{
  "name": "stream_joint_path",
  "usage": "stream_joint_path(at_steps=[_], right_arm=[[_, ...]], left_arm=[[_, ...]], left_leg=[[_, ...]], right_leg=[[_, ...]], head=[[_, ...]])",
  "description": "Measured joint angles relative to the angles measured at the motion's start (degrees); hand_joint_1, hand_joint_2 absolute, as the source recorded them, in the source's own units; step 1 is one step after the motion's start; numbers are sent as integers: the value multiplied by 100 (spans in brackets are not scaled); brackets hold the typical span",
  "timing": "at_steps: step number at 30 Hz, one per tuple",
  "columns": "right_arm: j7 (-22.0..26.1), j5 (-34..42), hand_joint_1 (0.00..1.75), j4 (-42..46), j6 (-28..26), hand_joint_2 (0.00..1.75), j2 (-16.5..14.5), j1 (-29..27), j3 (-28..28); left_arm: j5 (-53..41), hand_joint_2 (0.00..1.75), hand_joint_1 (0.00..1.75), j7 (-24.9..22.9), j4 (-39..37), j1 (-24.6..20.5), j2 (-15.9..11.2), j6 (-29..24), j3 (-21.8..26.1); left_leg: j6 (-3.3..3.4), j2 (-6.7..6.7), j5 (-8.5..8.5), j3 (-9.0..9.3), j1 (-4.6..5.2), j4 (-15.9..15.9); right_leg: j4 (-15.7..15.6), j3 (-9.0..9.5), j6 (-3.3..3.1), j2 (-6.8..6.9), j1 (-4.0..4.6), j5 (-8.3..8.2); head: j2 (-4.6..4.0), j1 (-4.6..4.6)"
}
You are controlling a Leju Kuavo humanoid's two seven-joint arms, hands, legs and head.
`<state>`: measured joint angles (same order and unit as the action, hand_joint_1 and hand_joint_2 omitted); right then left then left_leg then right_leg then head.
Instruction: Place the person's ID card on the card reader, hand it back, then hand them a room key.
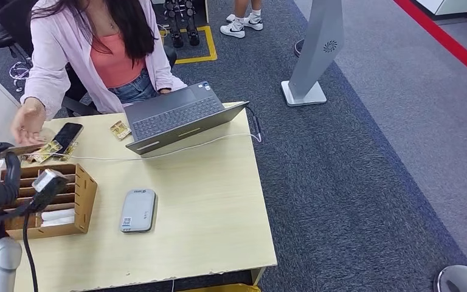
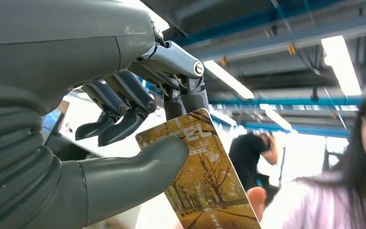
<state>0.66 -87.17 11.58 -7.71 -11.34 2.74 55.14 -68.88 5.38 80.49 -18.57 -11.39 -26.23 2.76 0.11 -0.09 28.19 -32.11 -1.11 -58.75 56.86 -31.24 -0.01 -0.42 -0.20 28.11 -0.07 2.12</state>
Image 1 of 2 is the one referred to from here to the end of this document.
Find person's right hand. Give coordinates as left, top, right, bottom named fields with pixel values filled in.
left=10, top=97, right=48, bottom=147

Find white room key card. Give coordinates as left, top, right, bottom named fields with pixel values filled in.
left=41, top=208, right=76, bottom=221
left=40, top=217, right=75, bottom=228

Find person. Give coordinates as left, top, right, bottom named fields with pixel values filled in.
left=220, top=0, right=265, bottom=40
left=10, top=0, right=188, bottom=147

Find wooden slotted card organizer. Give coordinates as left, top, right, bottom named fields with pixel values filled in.
left=0, top=163, right=98, bottom=241

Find grey card reader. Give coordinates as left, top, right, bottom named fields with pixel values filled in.
left=119, top=188, right=157, bottom=234

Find grey open laptop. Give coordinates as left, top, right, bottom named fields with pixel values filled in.
left=123, top=81, right=251, bottom=156

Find black smartphone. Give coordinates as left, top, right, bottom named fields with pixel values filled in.
left=51, top=122, right=85, bottom=155

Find black robot legs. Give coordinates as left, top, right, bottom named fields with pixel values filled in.
left=164, top=0, right=201, bottom=48

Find silver kiosk stand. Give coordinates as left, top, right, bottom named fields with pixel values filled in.
left=280, top=0, right=345, bottom=108

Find tan wooden desk leg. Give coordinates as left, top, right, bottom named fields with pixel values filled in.
left=251, top=268, right=266, bottom=288

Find white cabinet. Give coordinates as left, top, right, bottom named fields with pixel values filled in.
left=410, top=0, right=467, bottom=21

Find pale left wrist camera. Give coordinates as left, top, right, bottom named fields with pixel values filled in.
left=26, top=168, right=70, bottom=213

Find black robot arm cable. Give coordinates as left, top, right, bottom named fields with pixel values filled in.
left=22, top=209, right=40, bottom=292

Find thin white cable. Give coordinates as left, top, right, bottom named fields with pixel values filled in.
left=22, top=133, right=263, bottom=162

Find black laptop power cable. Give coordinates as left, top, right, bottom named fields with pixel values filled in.
left=245, top=105, right=263, bottom=142

